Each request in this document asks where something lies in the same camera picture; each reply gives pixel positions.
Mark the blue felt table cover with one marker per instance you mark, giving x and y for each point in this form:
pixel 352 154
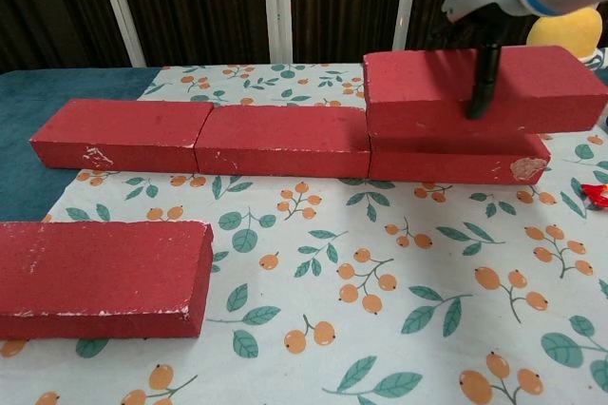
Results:
pixel 24 105

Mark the white frame post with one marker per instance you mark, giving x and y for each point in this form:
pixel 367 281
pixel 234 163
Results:
pixel 116 5
pixel 278 5
pixel 407 5

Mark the red foam brick scuffed edges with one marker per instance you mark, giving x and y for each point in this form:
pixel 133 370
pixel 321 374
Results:
pixel 100 276

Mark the yellow striped plush toy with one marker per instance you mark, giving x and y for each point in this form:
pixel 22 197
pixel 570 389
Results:
pixel 567 36

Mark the red foam brick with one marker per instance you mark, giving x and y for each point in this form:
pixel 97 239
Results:
pixel 418 91
pixel 123 129
pixel 280 139

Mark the red foam brick chipped corner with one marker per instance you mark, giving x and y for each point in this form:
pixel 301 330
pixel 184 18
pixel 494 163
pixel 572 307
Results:
pixel 442 162

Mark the floral white tablecloth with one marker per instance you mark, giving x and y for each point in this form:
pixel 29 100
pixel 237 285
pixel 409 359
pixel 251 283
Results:
pixel 380 281

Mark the small red object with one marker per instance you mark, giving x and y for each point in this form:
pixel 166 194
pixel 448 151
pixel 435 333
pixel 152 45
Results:
pixel 597 195

